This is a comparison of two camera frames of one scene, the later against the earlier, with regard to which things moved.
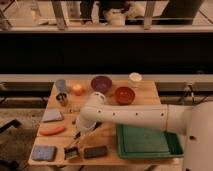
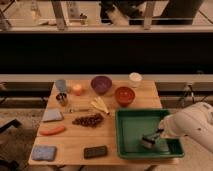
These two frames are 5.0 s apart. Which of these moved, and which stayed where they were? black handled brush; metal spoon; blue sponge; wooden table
Moved: black handled brush
Stayed: wooden table; metal spoon; blue sponge
